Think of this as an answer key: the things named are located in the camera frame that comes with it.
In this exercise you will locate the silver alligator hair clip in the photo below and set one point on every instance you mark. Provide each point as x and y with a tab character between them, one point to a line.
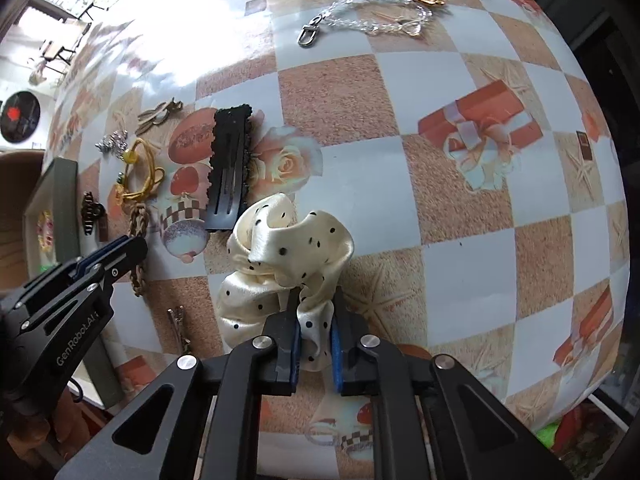
176	322

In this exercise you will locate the bronze metal hair clip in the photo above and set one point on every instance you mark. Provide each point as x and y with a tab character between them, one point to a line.
157	115

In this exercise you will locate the bright green object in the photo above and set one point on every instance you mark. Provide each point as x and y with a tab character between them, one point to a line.
547	432

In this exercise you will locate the black snap hair clip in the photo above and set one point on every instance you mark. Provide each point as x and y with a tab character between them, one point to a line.
227	170

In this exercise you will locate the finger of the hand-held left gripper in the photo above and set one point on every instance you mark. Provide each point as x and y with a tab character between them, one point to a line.
131	252
102	250

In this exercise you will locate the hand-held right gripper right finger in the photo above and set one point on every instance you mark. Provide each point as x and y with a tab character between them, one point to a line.
337	360

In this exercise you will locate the silver rhinestone charm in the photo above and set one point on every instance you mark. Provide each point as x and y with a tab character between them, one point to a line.
112	142

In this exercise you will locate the black metal rack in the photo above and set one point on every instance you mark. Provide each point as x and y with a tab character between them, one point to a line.
50	49

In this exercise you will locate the grey storage box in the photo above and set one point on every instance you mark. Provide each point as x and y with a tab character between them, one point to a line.
65	185

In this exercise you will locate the brown upholstered chair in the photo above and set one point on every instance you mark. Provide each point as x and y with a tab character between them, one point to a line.
15	200

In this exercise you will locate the cream polka-dot satin scrunchie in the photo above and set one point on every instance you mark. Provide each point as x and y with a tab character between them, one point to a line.
280	240

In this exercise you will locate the white washing machine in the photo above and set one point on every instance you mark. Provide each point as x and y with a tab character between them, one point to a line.
20	115

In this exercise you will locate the red object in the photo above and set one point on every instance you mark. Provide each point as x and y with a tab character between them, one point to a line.
575	420

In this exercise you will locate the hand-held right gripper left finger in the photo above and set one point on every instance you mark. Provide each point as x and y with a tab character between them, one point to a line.
295	355

